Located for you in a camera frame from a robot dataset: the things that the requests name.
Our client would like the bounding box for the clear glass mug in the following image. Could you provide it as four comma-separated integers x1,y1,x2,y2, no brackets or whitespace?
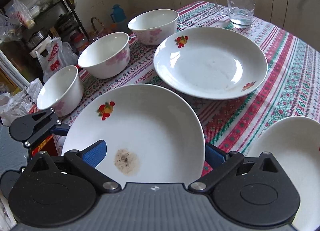
215,0,255,27

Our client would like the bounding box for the blue thermos jug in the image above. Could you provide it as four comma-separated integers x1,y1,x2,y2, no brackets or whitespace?
110,4,127,23

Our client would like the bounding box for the wicker basket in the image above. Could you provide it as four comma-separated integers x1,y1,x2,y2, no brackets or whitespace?
90,17,108,39

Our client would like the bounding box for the white red plastic bag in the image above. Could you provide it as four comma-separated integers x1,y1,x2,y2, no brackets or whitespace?
35,37,79,82

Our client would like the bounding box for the white fruit plate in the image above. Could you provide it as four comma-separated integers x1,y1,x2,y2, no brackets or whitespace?
153,27,268,100
62,84,205,185

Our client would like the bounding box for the patterned red green tablecloth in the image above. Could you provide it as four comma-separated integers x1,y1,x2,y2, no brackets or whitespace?
53,1,320,177

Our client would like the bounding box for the black metal storage shelf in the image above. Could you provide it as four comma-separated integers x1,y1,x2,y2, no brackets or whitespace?
1,0,88,52

